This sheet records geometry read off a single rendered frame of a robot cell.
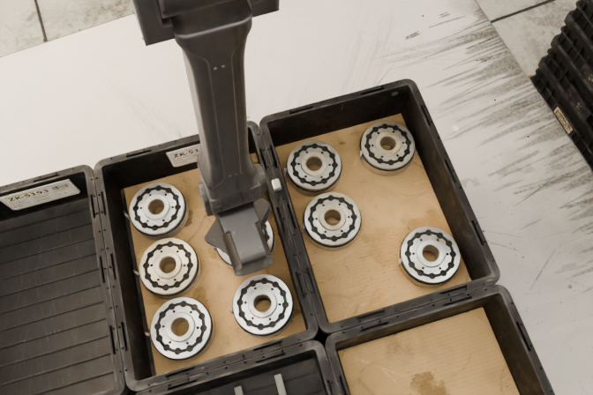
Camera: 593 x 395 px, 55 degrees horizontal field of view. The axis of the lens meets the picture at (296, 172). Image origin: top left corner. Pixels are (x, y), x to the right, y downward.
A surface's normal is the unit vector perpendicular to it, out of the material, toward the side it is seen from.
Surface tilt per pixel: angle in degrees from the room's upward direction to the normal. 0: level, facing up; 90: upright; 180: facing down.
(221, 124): 90
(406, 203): 0
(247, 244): 9
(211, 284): 0
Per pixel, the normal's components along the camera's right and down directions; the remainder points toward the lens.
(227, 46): 0.37, 0.85
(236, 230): 0.10, -0.33
